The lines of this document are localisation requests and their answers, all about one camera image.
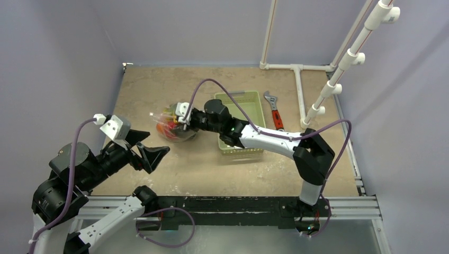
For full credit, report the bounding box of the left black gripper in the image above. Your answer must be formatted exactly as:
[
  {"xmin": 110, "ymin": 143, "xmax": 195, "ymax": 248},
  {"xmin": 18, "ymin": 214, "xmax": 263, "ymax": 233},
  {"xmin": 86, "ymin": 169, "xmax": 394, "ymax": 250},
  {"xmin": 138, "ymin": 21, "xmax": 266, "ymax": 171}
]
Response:
[{"xmin": 81, "ymin": 128, "xmax": 169, "ymax": 189}]

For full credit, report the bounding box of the clear zip top bag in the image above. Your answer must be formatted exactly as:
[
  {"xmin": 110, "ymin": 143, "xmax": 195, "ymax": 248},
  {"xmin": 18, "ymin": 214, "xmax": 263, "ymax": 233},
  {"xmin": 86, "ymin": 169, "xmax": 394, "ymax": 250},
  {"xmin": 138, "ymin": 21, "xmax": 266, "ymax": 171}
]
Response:
[{"xmin": 149, "ymin": 102, "xmax": 196, "ymax": 142}]

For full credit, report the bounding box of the green plastic basket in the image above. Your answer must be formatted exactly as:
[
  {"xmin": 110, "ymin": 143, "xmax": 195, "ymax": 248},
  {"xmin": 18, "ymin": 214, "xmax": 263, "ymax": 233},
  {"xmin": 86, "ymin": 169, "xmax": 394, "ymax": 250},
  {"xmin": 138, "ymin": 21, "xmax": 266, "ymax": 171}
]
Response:
[{"xmin": 214, "ymin": 90, "xmax": 266, "ymax": 161}]

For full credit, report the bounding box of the orange toy pumpkin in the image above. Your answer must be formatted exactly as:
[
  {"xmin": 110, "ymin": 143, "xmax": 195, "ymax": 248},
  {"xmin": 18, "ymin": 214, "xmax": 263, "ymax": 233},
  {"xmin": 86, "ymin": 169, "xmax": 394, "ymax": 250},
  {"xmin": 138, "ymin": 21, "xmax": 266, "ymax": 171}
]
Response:
[{"xmin": 156, "ymin": 123, "xmax": 172, "ymax": 137}]

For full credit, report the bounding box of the red toy tomato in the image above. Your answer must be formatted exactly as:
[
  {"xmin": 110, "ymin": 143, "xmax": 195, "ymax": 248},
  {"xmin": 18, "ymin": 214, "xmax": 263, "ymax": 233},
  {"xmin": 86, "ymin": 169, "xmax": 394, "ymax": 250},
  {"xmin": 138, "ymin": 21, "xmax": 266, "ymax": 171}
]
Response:
[{"xmin": 165, "ymin": 117, "xmax": 179, "ymax": 132}]

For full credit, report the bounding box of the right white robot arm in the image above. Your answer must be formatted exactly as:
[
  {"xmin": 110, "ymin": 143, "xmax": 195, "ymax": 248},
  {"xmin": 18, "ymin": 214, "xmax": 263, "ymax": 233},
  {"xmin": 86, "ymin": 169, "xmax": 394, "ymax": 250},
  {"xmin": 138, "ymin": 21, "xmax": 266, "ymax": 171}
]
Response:
[{"xmin": 175, "ymin": 99, "xmax": 335, "ymax": 215}]

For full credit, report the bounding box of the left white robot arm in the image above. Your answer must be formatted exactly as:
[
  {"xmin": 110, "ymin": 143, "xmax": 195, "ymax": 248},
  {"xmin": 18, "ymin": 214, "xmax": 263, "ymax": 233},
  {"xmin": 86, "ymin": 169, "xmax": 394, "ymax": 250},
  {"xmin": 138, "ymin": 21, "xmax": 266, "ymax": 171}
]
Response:
[{"xmin": 29, "ymin": 130, "xmax": 170, "ymax": 253}]

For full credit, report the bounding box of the grey adjustable wrench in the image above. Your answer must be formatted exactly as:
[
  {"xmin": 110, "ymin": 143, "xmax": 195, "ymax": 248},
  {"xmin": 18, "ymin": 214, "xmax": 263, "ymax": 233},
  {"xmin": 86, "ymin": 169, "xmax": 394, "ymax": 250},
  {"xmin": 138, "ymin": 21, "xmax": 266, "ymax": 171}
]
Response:
[{"xmin": 264, "ymin": 91, "xmax": 284, "ymax": 131}]

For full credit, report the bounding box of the black base bar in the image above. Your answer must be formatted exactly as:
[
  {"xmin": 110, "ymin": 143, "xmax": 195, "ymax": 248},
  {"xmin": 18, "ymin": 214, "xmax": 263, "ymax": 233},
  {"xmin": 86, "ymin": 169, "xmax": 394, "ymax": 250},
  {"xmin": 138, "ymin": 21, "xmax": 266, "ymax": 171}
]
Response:
[{"xmin": 150, "ymin": 196, "xmax": 330, "ymax": 231}]

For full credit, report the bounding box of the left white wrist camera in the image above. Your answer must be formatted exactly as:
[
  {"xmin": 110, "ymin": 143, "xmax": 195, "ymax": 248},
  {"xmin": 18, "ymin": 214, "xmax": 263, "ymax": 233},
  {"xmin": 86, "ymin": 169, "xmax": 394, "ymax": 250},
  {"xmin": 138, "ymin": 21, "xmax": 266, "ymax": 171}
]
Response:
[{"xmin": 93, "ymin": 114, "xmax": 131, "ymax": 141}]

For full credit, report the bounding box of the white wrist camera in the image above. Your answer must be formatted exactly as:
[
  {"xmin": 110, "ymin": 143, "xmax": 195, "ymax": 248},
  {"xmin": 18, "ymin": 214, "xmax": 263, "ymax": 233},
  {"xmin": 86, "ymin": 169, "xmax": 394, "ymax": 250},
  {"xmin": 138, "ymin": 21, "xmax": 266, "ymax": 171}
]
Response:
[
  {"xmin": 175, "ymin": 102, "xmax": 191, "ymax": 124},
  {"xmin": 93, "ymin": 114, "xmax": 131, "ymax": 141}
]

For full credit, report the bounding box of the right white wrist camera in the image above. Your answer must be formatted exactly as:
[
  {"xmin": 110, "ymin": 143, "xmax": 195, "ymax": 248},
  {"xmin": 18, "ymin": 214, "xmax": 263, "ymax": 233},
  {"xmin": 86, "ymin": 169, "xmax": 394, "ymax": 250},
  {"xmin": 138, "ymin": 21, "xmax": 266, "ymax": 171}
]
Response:
[{"xmin": 175, "ymin": 102, "xmax": 191, "ymax": 124}]

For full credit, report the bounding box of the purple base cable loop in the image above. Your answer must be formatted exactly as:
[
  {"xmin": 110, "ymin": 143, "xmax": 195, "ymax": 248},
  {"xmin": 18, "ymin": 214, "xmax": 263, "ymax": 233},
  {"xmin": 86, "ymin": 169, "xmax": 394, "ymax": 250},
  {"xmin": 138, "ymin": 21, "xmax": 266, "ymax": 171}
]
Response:
[{"xmin": 135, "ymin": 206, "xmax": 196, "ymax": 249}]

